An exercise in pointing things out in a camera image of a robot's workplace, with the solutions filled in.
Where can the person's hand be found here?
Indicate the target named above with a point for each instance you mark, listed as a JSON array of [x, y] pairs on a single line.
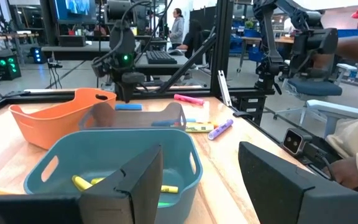
[[345, 172]]

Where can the grey side table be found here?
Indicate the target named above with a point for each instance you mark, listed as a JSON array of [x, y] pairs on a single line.
[[82, 51]]

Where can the black control box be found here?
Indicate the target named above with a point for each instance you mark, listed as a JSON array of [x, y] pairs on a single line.
[[250, 105]]

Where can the orange plastic bin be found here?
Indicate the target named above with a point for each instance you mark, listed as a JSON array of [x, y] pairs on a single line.
[[51, 124]]

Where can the black box device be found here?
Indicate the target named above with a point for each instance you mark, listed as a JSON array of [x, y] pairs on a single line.
[[71, 40]]

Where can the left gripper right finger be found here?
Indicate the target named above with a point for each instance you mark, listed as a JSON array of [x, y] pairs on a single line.
[[269, 186]]

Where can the pink highlighter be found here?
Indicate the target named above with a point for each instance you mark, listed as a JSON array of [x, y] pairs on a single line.
[[189, 99]]

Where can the purple highlighter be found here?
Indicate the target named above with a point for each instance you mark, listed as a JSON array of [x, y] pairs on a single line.
[[220, 129]]

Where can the small black stereo camera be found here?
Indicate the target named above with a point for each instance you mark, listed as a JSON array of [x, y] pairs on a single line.
[[294, 141]]

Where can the blue office chair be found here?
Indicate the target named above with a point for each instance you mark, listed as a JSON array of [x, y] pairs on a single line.
[[315, 87]]

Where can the blue highlighter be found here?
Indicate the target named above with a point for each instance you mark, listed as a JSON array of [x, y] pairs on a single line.
[[128, 106], [191, 120]]

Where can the silver bracket strip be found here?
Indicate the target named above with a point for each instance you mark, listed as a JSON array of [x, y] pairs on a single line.
[[224, 88]]

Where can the grey translucent plastic bin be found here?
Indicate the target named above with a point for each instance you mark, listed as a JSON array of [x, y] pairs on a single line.
[[135, 119]]

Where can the large blue wall screen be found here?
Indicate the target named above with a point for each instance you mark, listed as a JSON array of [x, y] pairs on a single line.
[[73, 9]]

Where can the grey keyboard desk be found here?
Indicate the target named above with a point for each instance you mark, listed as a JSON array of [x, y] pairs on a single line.
[[166, 68]]

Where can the black device blue lights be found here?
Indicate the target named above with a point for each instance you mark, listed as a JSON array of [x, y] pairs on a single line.
[[37, 55]]

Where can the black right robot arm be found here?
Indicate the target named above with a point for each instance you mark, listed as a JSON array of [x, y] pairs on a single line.
[[121, 37]]

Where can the computer tower green lights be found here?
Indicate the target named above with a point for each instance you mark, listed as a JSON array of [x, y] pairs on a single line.
[[6, 65]]

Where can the black keyboard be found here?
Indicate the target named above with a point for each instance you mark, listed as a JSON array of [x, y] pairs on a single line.
[[161, 57]]

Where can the red desk lamp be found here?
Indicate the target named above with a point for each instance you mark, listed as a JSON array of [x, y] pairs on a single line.
[[357, 15]]

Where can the person's forearm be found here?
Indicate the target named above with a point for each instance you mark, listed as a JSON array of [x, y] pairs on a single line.
[[357, 48]]

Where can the yellow highlighter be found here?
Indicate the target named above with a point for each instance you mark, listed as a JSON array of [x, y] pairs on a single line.
[[169, 189], [81, 182]]

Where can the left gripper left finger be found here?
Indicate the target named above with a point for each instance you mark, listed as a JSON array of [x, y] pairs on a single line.
[[129, 196]]

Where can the teal plastic bin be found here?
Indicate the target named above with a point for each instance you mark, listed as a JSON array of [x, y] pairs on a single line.
[[104, 149]]

